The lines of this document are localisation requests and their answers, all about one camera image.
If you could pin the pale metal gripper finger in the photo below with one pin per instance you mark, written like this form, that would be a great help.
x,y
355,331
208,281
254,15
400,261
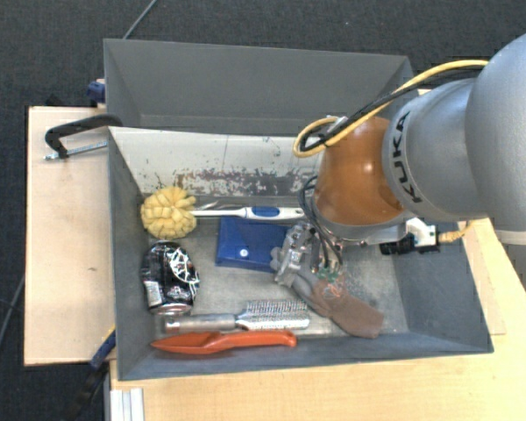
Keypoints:
x,y
294,237
292,265

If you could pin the blue flat box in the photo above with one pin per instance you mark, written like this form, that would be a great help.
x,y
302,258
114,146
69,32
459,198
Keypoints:
x,y
245,241

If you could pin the silver metal hairbrush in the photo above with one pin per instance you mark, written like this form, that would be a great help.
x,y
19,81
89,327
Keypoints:
x,y
272,314

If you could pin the orange plastic scoop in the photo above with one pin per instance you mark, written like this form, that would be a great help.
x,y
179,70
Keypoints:
x,y
228,341

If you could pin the crushed black drink can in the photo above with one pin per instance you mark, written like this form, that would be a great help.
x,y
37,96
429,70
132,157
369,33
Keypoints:
x,y
168,274

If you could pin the grey metal bin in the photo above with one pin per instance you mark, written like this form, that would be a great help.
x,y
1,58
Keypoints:
x,y
254,94

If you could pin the pale wood board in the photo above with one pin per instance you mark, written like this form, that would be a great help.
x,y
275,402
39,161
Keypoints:
x,y
66,235

